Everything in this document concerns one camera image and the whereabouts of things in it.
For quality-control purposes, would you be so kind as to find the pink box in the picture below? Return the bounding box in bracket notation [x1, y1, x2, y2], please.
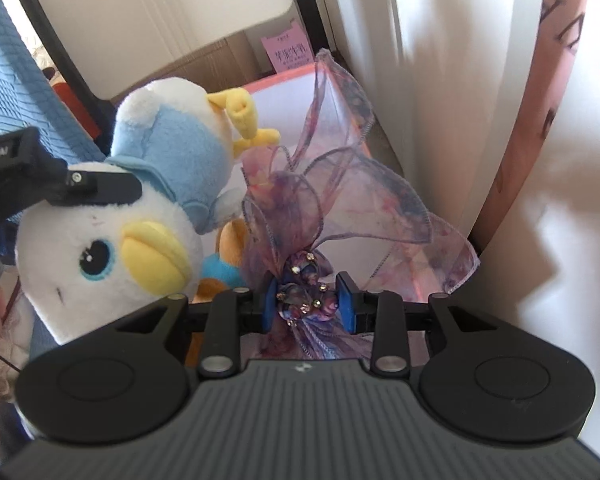
[232, 72, 433, 361]

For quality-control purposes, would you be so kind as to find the brown cardboard box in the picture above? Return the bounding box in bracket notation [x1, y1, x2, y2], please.
[150, 30, 313, 97]

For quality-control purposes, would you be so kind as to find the blue textured chair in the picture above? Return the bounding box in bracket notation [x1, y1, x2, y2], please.
[0, 0, 108, 161]

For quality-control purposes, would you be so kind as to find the white chair with black frame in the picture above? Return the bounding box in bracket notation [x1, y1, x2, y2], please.
[5, 0, 332, 121]

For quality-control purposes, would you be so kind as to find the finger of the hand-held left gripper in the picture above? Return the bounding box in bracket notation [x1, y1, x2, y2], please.
[50, 171, 144, 207]

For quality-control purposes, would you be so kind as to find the white blue duck plush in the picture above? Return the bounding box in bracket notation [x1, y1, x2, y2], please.
[15, 77, 282, 347]

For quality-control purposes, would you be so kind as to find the pink lettered curved band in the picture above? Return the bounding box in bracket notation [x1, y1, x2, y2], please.
[480, 0, 587, 257]

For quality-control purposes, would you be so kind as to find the purple organza bow hair clip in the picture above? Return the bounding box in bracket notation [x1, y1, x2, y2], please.
[240, 49, 481, 361]

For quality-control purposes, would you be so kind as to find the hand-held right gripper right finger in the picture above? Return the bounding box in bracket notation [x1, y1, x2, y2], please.
[336, 271, 501, 378]

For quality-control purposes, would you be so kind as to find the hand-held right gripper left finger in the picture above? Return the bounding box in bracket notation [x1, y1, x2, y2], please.
[112, 277, 279, 380]

